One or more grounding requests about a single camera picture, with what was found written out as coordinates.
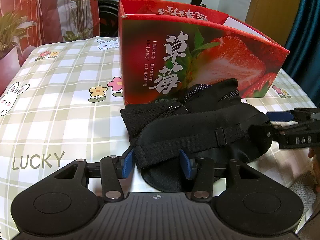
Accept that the checked bunny tablecloth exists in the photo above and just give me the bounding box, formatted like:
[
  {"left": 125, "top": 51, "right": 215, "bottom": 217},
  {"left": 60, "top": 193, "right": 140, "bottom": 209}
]
[{"left": 1, "top": 37, "right": 319, "bottom": 239}]

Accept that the teal curtain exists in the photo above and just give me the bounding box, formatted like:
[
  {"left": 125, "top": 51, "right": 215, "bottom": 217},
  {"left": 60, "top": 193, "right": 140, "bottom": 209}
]
[{"left": 283, "top": 0, "right": 319, "bottom": 106}]

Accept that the red strawberry cardboard box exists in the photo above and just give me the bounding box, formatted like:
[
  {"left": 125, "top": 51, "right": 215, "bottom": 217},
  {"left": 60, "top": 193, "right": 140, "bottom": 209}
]
[{"left": 118, "top": 0, "right": 289, "bottom": 104}]

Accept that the wooden door panel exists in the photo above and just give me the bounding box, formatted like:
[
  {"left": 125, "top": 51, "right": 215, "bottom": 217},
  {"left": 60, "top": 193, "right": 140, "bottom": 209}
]
[{"left": 245, "top": 0, "right": 300, "bottom": 46}]

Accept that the operator hand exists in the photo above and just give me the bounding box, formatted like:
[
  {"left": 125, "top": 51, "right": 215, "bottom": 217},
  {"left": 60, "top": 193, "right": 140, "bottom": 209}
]
[{"left": 308, "top": 147, "right": 320, "bottom": 192}]

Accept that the red printed backdrop curtain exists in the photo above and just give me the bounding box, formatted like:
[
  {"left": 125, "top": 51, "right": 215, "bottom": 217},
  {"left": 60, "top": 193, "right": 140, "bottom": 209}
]
[{"left": 0, "top": 0, "right": 101, "bottom": 95}]

